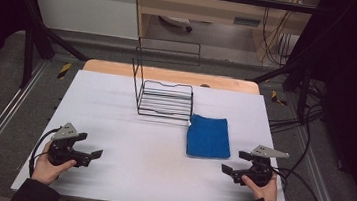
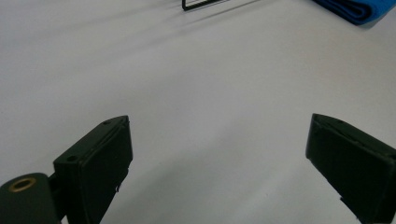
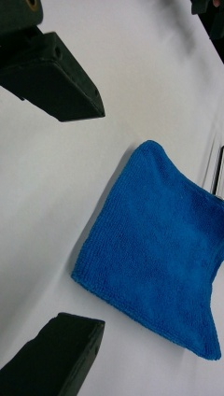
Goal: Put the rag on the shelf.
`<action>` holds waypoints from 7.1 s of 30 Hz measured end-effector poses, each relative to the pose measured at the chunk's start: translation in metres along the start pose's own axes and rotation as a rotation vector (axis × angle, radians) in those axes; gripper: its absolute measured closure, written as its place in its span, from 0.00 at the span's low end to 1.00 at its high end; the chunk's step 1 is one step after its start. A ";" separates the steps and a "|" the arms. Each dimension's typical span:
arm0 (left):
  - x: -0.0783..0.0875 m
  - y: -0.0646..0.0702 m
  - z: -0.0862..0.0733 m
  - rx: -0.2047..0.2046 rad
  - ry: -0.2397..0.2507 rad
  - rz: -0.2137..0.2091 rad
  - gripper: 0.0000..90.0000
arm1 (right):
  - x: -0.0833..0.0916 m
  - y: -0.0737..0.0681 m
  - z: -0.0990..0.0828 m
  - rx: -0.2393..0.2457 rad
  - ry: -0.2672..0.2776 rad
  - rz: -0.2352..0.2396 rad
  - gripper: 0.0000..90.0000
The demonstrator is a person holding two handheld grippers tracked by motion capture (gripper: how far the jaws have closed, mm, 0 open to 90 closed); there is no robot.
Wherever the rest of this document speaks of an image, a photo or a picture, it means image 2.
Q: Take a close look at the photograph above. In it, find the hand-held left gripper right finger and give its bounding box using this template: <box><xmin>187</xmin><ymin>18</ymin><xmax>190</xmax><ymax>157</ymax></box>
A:
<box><xmin>304</xmin><ymin>113</ymin><xmax>396</xmax><ymax>224</ymax></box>

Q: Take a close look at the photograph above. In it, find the black wire frame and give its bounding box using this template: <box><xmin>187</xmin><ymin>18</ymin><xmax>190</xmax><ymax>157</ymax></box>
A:
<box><xmin>181</xmin><ymin>0</ymin><xmax>232</xmax><ymax>12</ymax></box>

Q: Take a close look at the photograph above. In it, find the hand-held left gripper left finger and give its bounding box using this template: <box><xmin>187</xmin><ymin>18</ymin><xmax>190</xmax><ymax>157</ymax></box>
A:
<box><xmin>52</xmin><ymin>115</ymin><xmax>134</xmax><ymax>224</ymax></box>

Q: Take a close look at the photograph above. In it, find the folded blue cloth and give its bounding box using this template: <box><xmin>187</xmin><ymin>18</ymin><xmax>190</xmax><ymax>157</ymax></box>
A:
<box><xmin>312</xmin><ymin>0</ymin><xmax>396</xmax><ymax>26</ymax></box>

